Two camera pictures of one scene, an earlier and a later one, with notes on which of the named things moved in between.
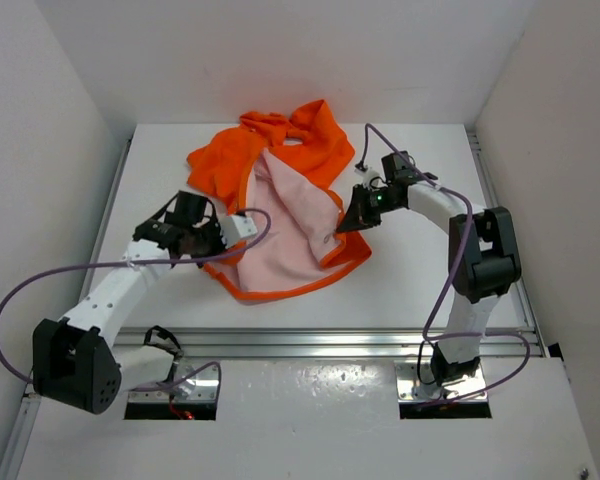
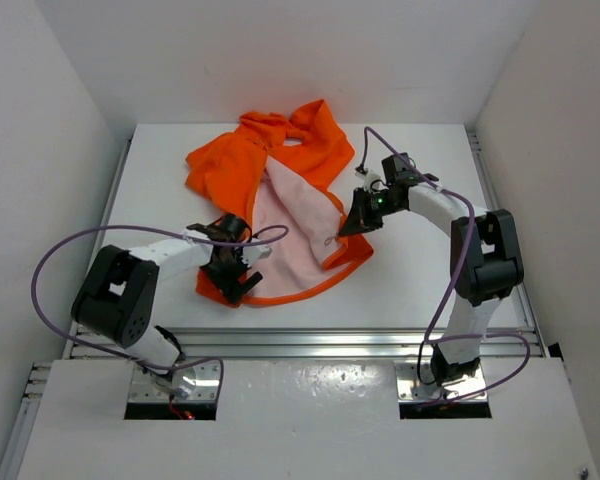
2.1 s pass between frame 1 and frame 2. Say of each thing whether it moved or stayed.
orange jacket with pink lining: stayed
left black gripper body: moved
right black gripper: stayed
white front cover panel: stayed
